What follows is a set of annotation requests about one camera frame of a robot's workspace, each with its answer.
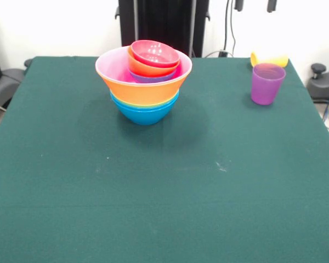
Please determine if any grey base with black knob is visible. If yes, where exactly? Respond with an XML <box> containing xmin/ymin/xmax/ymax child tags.
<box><xmin>0</xmin><ymin>59</ymin><xmax>33</xmax><ymax>110</ymax></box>
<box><xmin>307</xmin><ymin>63</ymin><xmax>329</xmax><ymax>104</ymax></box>

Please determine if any large orange bowl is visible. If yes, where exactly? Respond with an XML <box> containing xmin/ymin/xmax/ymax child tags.
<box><xmin>100</xmin><ymin>72</ymin><xmax>189</xmax><ymax>105</ymax></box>

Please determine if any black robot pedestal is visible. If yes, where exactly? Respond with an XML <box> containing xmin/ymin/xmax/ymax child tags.
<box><xmin>115</xmin><ymin>0</ymin><xmax>212</xmax><ymax>58</ymax></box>

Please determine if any small dark blue bowl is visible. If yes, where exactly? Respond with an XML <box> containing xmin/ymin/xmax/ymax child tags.
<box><xmin>128</xmin><ymin>68</ymin><xmax>178</xmax><ymax>84</ymax></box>

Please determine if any small red-orange bowl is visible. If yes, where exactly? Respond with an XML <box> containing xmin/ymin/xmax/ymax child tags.
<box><xmin>127</xmin><ymin>45</ymin><xmax>181</xmax><ymax>78</ymax></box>

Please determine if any purple cup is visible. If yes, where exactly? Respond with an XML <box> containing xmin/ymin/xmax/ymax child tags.
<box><xmin>250</xmin><ymin>62</ymin><xmax>287</xmax><ymax>106</ymax></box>

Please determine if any large pink bowl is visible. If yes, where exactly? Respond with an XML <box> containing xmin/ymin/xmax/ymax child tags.
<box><xmin>95</xmin><ymin>45</ymin><xmax>193</xmax><ymax>87</ymax></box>

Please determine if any small crimson bowl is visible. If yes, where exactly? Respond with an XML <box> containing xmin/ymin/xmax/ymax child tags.
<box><xmin>130</xmin><ymin>39</ymin><xmax>180</xmax><ymax>68</ymax></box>

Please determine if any yellow cup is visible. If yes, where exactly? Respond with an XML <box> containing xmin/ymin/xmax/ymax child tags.
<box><xmin>249</xmin><ymin>50</ymin><xmax>290</xmax><ymax>68</ymax></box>

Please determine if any dark green table cloth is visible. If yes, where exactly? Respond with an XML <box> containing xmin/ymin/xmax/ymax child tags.
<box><xmin>0</xmin><ymin>56</ymin><xmax>329</xmax><ymax>263</ymax></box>

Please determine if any black wall cable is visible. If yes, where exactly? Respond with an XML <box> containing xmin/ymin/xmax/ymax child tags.
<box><xmin>224</xmin><ymin>0</ymin><xmax>237</xmax><ymax>53</ymax></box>

